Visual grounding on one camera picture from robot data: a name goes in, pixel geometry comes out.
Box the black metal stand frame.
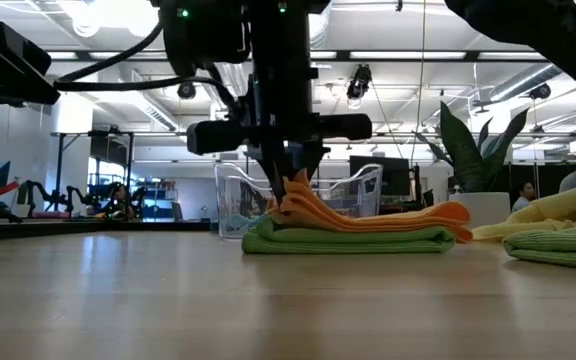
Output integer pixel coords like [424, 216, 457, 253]
[50, 130, 137, 214]

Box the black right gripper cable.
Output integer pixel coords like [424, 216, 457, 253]
[51, 22, 243, 114]

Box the yellow microfiber towel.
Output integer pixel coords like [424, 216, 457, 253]
[471, 175, 576, 242]

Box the pale lime green microfiber towel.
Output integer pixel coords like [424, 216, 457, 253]
[501, 222, 576, 274]

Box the black computer monitor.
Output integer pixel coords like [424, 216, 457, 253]
[348, 155, 412, 197]

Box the bright green microfiber towel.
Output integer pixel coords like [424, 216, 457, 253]
[241, 214, 457, 255]

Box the orange microfiber towel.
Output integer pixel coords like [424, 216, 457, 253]
[266, 168, 474, 245]

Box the round white ceiling lamp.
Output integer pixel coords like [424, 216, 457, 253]
[70, 4, 102, 39]

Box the clear plastic bin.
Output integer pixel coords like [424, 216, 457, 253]
[213, 162, 385, 240]

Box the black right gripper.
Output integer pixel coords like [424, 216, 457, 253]
[186, 0, 372, 204]

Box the long ceiling light rail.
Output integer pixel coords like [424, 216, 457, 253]
[45, 48, 542, 64]

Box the green plant in white pot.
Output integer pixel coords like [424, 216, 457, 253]
[412, 101, 530, 230]

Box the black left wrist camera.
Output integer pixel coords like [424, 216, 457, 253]
[0, 22, 53, 74]

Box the round black ceiling device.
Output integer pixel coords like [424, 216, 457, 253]
[176, 82, 198, 101]
[528, 82, 553, 101]

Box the black background table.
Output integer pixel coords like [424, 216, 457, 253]
[0, 218, 213, 242]

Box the blue storage rack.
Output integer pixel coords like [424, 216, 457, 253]
[137, 182, 180, 221]

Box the black hanging ceiling camera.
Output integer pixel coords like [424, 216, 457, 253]
[345, 63, 373, 101]

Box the black room divider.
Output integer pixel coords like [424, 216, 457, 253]
[505, 162, 576, 201]

